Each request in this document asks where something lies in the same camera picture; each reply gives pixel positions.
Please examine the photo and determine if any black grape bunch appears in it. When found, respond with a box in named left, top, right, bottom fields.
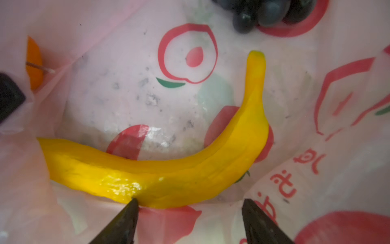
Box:
left=214, top=0, right=317, bottom=34

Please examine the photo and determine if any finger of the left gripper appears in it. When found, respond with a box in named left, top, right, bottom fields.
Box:
left=0, top=73, right=26, bottom=123

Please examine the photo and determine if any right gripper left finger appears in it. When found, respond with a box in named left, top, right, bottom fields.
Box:
left=90, top=198, right=139, bottom=244

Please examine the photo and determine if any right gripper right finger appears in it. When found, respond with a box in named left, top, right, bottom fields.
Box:
left=242, top=199, right=294, bottom=244

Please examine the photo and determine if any yellow banana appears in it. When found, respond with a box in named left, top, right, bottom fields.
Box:
left=38, top=51, right=269, bottom=208

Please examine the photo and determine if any pink plastic bag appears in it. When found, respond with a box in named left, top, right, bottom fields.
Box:
left=1, top=1, right=390, bottom=244

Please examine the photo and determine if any orange fruit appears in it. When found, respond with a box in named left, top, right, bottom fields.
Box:
left=26, top=37, right=43, bottom=90

